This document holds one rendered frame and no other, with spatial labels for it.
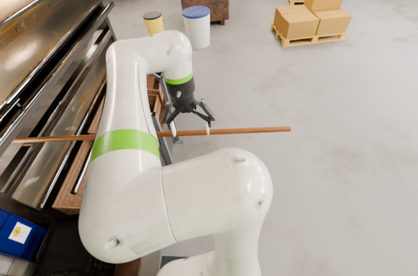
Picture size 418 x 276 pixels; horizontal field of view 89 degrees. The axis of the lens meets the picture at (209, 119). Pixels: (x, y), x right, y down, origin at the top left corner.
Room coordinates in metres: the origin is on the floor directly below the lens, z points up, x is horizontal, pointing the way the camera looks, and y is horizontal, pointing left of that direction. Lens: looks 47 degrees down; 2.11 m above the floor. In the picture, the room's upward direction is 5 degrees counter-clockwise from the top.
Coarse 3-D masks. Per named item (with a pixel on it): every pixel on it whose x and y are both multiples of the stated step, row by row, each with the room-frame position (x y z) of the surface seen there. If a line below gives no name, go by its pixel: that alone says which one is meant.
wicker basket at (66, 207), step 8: (80, 152) 0.98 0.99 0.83; (72, 168) 0.84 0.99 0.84; (72, 176) 0.79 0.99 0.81; (64, 184) 0.72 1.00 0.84; (72, 184) 0.75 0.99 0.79; (80, 192) 0.72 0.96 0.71; (56, 200) 0.61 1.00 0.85; (64, 200) 0.63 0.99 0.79; (72, 200) 0.65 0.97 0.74; (80, 200) 0.67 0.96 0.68; (56, 208) 0.57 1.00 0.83; (64, 208) 0.56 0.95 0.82; (72, 208) 0.56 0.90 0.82
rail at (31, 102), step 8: (88, 32) 1.65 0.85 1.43; (80, 40) 1.51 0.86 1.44; (72, 48) 1.40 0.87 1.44; (64, 64) 1.22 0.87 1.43; (56, 72) 1.13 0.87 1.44; (48, 80) 1.04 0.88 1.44; (40, 88) 0.97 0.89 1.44; (32, 104) 0.86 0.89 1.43; (24, 112) 0.79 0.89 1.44; (16, 120) 0.74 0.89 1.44; (8, 128) 0.69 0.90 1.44; (0, 136) 0.64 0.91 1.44; (8, 136) 0.65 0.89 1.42; (0, 144) 0.60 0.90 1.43
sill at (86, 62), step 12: (96, 48) 1.91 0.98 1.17; (84, 60) 1.70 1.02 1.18; (84, 72) 1.56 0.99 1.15; (72, 84) 1.37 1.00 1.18; (60, 96) 1.23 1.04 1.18; (48, 108) 1.11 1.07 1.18; (60, 108) 1.13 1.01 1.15; (48, 120) 0.99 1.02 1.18; (36, 132) 0.89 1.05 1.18; (24, 144) 0.81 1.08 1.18; (36, 144) 0.82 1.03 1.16; (24, 156) 0.72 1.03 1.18; (12, 168) 0.65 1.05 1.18; (0, 180) 0.58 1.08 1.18; (12, 180) 0.59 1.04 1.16
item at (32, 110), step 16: (96, 16) 2.05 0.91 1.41; (80, 32) 1.75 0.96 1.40; (64, 48) 1.51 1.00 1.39; (80, 48) 1.45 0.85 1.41; (48, 64) 1.32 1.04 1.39; (32, 80) 1.15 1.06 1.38; (32, 96) 0.95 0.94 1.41; (16, 112) 0.84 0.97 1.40; (32, 112) 0.82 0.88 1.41; (0, 128) 0.73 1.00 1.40; (16, 128) 0.70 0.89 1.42
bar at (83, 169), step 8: (160, 80) 1.65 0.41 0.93; (168, 96) 1.67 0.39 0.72; (152, 112) 1.21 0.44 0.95; (152, 120) 1.17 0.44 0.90; (160, 128) 1.20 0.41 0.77; (176, 128) 1.65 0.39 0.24; (176, 136) 1.65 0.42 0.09; (88, 152) 0.71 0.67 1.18; (168, 152) 1.17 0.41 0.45; (88, 160) 0.66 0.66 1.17; (168, 160) 1.17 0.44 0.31; (80, 168) 0.61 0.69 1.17; (80, 176) 0.57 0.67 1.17; (80, 184) 0.53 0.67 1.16; (72, 192) 0.48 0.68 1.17
